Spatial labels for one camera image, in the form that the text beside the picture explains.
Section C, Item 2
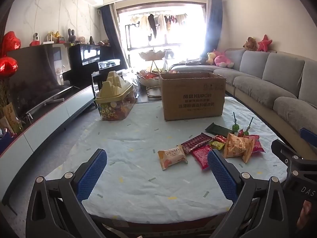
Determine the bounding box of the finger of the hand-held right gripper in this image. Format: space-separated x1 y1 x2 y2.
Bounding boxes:
299 128 317 152
271 139 317 179

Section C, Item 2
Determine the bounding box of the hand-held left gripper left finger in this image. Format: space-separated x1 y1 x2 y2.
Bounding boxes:
25 148 108 238

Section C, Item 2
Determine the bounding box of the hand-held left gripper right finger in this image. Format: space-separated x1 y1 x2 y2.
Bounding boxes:
207 149 298 238

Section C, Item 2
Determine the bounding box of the golden biscuit packet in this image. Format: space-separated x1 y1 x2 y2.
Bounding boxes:
223 132 255 163

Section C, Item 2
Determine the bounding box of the brown cardboard box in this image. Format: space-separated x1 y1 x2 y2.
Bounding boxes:
159 72 226 121

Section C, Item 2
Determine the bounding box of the person's right hand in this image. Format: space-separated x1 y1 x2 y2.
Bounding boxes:
300 200 317 230

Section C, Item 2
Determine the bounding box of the pink red snack packet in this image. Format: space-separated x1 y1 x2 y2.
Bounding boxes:
191 145 214 170

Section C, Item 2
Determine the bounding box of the dark red bar packet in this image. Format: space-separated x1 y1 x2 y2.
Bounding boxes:
181 132 213 154

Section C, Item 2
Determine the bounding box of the green lollipop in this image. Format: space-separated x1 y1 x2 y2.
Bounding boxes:
231 111 239 133
243 117 254 136

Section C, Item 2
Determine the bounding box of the dark green snack packet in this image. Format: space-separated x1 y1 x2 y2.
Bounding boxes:
205 122 236 135

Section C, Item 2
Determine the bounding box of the white pastry packet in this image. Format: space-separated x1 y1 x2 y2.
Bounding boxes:
158 144 189 171

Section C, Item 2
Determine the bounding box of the light blue tablecloth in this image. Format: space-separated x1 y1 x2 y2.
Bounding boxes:
45 97 289 225

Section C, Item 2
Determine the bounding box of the light blue television cabinet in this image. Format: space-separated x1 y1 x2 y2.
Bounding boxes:
0 84 97 205

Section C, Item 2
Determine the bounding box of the grey sofa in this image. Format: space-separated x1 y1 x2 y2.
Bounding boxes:
168 48 317 154

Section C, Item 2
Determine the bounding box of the clear candy container gold lid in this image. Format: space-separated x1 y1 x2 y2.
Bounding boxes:
95 71 136 121

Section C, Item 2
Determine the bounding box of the clear plastic bag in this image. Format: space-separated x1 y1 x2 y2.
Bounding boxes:
122 71 139 97

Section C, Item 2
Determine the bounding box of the red star plush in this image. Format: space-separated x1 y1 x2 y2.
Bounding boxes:
256 34 273 52

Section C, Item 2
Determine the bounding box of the yellow dried flower bouquet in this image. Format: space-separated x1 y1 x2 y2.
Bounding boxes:
0 79 23 134

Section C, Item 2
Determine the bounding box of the large pink plush toy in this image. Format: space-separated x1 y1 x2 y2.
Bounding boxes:
214 55 234 68

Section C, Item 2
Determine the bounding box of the black television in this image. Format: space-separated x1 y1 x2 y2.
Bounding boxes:
6 44 77 118

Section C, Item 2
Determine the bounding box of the brown plush bear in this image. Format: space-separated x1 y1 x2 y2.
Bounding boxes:
243 37 258 51

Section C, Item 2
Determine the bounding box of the black piano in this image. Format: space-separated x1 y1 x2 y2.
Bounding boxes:
62 43 127 87

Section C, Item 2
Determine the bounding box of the pile of clothes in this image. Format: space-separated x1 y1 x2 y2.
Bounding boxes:
180 58 207 66

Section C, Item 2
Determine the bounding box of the white tiered fruit stand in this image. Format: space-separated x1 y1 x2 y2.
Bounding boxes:
136 49 167 97

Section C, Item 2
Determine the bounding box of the red round balloon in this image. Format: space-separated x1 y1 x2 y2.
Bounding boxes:
0 57 18 78

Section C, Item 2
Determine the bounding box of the blue curtain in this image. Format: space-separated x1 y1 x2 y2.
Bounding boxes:
99 4 129 68
207 0 223 55

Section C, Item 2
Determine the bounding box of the gold ornament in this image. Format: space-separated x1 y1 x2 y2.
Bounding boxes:
45 31 60 44

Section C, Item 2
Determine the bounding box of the red heart balloon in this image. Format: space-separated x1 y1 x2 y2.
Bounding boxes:
2 31 21 56

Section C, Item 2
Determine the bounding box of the hanging laundry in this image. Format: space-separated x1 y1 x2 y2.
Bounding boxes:
127 12 189 40

